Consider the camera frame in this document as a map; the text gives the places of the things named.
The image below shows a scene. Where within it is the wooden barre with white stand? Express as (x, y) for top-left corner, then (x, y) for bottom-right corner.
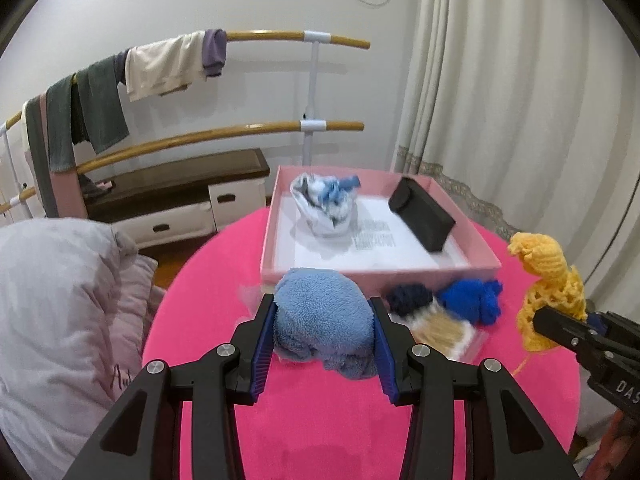
(0, 30), (371, 221)

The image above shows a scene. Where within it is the black textured case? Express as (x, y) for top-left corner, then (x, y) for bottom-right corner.
(388, 176), (457, 252)

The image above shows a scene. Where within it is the navy yarn pom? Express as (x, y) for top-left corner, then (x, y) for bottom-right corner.
(387, 284), (435, 317)

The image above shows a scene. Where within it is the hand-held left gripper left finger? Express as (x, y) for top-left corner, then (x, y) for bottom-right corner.
(62, 292), (278, 480)

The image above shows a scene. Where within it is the cream garment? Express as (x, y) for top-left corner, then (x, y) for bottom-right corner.
(124, 32), (207, 102)

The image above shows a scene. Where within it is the reddish cloth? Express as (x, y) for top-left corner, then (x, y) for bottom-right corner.
(602, 410), (640, 480)

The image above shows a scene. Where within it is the white and blue sock bundle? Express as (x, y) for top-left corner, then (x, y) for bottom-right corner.
(290, 172), (362, 237)

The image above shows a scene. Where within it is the clear bag of cotton swabs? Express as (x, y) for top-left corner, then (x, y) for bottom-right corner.
(400, 300), (488, 361)

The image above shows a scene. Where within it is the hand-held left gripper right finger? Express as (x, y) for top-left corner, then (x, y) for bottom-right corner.
(370, 296), (581, 480)

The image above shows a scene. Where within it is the low cabinet with white drawers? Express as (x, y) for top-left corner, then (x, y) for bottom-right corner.
(82, 149), (271, 250)

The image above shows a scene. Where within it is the grey towel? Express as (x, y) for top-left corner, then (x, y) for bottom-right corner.
(25, 75), (78, 173)

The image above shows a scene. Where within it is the light blue fleece towel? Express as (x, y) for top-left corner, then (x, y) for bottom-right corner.
(272, 267), (381, 380)

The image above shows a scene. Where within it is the purple garment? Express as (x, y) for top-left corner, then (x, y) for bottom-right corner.
(201, 29), (228, 78)

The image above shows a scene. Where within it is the pink cardboard box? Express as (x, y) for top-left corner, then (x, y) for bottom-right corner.
(260, 164), (502, 297)

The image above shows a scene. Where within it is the cream curtain with lace trim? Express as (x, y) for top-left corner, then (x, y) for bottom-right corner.
(387, 0), (640, 321)

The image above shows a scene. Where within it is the small dark cloth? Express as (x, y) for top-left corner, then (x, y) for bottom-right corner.
(80, 175), (113, 198)

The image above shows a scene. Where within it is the pale pink quilt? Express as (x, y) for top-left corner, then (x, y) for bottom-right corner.
(0, 217), (166, 480)

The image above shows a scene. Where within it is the dark grey-green towel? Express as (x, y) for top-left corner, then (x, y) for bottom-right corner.
(75, 55), (130, 156)

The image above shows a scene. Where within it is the pink garment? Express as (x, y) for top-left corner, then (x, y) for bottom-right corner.
(37, 95), (86, 220)

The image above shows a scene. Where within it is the royal blue knitted cloth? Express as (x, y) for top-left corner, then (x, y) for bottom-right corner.
(437, 279), (502, 327)

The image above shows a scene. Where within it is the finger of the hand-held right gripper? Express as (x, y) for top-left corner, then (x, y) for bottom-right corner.
(532, 306), (601, 357)
(589, 311), (640, 350)

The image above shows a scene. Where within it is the yellow crochet piece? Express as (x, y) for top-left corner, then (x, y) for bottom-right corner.
(507, 232), (588, 376)

